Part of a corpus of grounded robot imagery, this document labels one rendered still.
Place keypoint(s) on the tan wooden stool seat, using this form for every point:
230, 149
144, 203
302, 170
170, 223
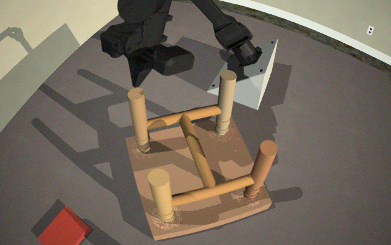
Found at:
227, 157

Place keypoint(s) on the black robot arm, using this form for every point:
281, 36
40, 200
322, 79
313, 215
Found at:
132, 33

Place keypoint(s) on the tan wooden stool leg frame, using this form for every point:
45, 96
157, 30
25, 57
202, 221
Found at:
159, 179

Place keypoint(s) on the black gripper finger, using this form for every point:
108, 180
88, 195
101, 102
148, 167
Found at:
132, 63
142, 69

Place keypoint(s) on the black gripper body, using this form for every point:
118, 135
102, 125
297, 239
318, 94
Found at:
165, 60

